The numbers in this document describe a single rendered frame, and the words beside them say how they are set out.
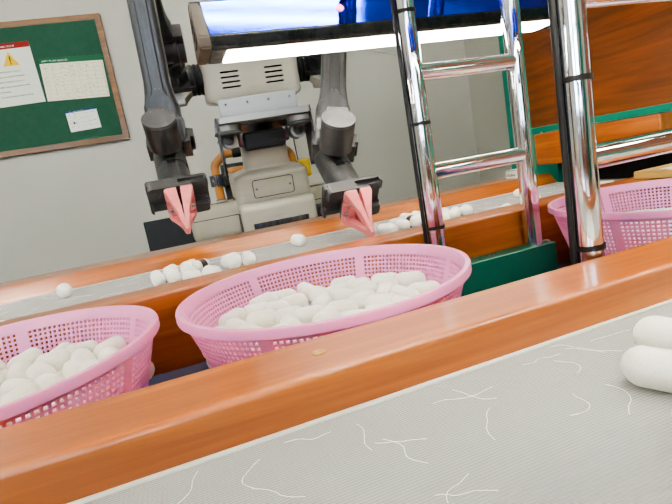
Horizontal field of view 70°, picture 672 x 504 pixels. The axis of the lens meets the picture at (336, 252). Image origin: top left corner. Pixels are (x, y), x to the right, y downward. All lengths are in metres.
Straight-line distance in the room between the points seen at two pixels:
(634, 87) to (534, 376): 0.89
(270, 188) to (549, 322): 1.19
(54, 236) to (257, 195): 1.71
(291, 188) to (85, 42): 1.77
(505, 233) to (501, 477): 0.52
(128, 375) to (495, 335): 0.25
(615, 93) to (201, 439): 1.04
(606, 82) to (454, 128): 2.13
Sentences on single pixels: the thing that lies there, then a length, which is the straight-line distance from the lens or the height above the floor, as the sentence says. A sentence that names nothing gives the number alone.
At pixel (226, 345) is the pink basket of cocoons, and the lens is 0.36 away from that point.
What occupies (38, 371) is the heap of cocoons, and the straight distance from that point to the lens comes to 0.48.
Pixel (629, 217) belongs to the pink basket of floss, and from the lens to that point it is 0.57.
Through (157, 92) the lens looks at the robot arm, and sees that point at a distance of 0.99.
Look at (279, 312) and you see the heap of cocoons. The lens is 0.46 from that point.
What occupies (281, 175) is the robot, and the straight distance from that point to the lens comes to 1.44.
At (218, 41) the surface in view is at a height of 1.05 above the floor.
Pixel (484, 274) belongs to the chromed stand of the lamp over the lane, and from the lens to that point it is 0.66.
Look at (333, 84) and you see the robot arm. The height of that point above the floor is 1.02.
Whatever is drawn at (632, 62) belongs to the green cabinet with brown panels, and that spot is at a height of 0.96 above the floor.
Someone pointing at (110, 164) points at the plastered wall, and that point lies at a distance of 2.88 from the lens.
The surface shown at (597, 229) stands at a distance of 0.42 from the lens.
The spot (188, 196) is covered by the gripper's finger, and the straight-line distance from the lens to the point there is 0.83.
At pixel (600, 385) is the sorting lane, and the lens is 0.28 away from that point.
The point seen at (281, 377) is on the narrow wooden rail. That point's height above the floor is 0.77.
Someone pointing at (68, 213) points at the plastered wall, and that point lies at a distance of 2.93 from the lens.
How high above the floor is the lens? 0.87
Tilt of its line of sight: 10 degrees down
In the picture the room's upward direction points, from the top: 10 degrees counter-clockwise
